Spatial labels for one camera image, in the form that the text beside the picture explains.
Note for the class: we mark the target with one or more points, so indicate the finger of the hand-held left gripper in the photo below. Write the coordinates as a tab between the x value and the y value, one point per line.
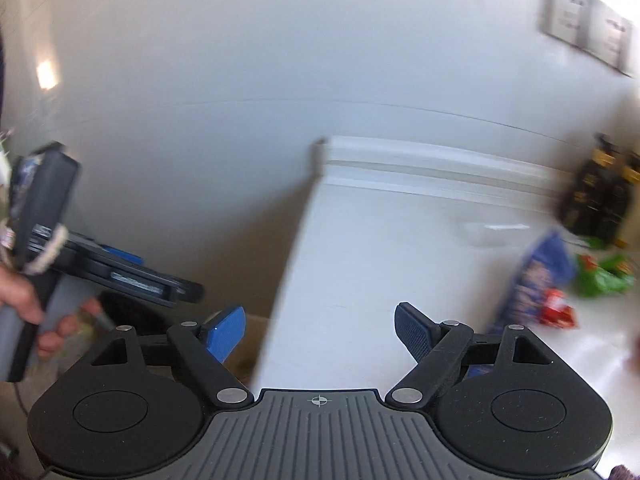
190	292
122	255

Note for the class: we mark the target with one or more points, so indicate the blue snack packet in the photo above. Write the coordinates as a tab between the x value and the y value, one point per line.
540	280

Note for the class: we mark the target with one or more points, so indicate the dark bottle gold collar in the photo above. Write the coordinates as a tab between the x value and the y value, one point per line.
622	205
585	195

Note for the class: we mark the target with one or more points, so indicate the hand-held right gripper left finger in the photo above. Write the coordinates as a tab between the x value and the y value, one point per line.
227	332

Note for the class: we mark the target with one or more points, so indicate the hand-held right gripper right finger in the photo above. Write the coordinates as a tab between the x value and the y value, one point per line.
412	332

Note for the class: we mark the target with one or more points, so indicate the red snack packet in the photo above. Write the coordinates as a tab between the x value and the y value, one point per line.
557	310

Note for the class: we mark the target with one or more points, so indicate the green snack packet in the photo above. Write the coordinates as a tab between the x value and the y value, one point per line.
602	277

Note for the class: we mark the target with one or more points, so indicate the person's left hand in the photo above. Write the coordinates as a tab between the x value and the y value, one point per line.
15	292

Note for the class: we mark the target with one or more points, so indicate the small green wrapper scrap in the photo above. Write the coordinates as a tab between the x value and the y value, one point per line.
594	243

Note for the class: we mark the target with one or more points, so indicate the beige plastic waste bin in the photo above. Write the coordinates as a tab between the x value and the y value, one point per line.
256	340

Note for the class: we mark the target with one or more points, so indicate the person's right forearm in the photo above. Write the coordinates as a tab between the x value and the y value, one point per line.
627	474

